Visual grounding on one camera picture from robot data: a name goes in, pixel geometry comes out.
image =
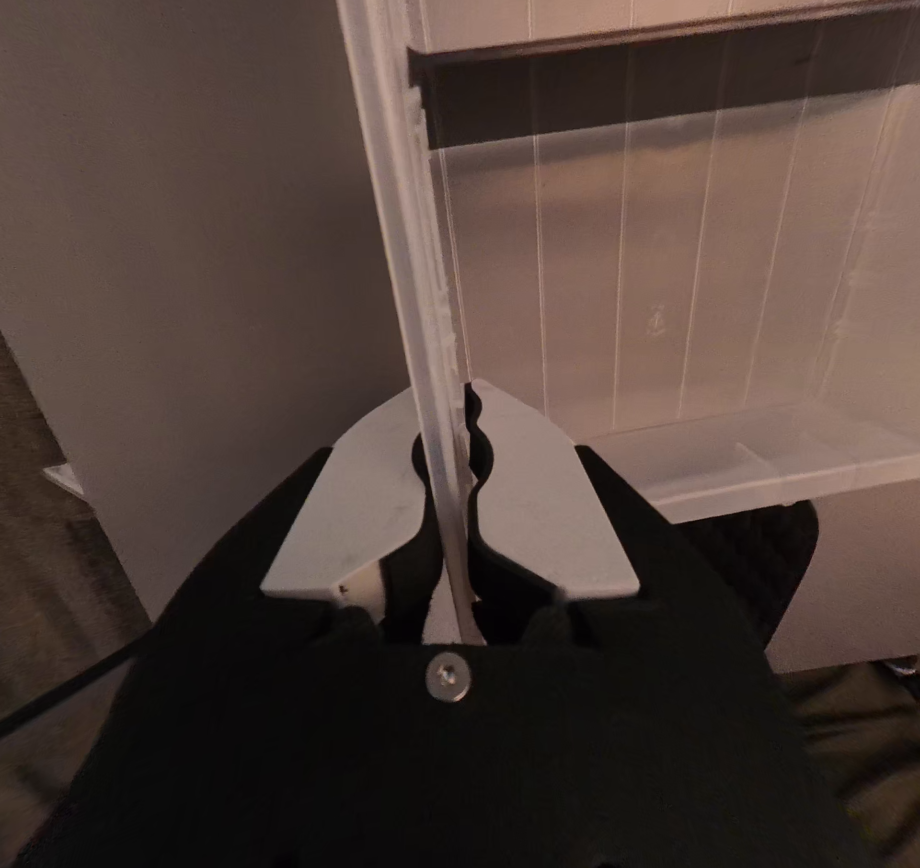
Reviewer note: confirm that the black bin divider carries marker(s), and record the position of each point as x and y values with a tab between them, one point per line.
647	85

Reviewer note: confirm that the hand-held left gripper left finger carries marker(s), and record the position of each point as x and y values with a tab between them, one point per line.
352	516

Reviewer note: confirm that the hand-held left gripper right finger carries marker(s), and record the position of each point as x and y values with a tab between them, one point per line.
553	523

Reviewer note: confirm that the black mesh office chair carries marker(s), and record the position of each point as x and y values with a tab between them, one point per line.
755	566

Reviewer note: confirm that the olive green shirt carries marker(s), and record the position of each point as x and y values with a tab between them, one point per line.
862	738

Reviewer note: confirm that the clear plastic bin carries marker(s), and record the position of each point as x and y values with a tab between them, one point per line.
683	271

